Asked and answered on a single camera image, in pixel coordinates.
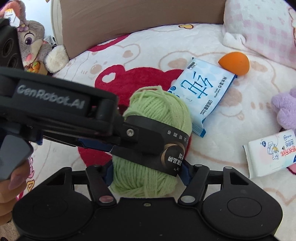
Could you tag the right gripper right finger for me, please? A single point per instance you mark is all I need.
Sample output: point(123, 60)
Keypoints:
point(194, 177)

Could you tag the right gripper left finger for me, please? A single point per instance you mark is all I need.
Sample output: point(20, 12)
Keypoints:
point(97, 187)

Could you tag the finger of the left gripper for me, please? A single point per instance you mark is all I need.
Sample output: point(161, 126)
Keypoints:
point(140, 138)

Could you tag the blue wet wipes pack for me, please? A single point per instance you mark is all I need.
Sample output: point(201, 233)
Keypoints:
point(201, 86)

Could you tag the small white tissue pack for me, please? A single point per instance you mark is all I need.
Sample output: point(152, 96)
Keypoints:
point(270, 154)

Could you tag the person left hand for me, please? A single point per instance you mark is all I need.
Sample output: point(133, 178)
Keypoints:
point(11, 188)

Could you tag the grey bunny plush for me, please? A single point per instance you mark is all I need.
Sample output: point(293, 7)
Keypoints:
point(32, 43)

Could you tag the white headboard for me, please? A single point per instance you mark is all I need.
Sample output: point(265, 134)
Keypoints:
point(56, 21)

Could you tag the brown cushion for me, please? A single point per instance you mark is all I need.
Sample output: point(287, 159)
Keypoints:
point(88, 23)

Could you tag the orange makeup sponge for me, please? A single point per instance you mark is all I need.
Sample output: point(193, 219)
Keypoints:
point(236, 63)

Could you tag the purple plush toy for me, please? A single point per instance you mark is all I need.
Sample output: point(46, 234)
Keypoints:
point(284, 105)

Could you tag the pink checkered pillow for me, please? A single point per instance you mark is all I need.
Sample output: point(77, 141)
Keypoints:
point(264, 27)

